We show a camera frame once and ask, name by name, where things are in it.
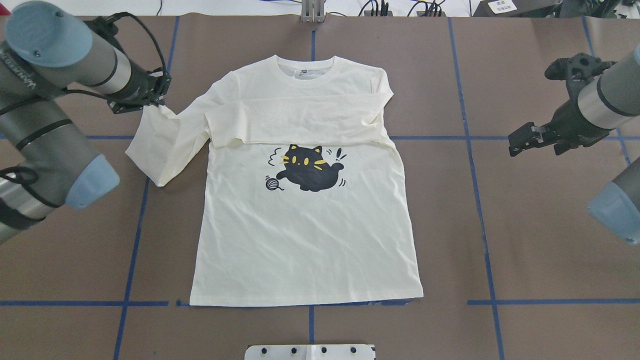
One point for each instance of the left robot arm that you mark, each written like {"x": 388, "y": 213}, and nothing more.
{"x": 48, "y": 54}

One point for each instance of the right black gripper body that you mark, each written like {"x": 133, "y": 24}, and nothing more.
{"x": 568, "y": 119}

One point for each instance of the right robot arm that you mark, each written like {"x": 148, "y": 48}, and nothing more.
{"x": 602, "y": 96}

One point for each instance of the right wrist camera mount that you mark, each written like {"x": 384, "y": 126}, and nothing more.
{"x": 577, "y": 71}

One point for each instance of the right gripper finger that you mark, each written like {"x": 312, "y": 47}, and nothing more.
{"x": 515, "y": 147}
{"x": 527, "y": 136}

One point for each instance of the cream long-sleeve cat shirt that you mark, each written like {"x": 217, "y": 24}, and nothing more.
{"x": 305, "y": 197}

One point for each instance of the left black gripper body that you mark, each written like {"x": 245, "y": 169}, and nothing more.
{"x": 136, "y": 87}

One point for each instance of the aluminium frame post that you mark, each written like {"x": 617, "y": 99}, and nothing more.
{"x": 313, "y": 11}

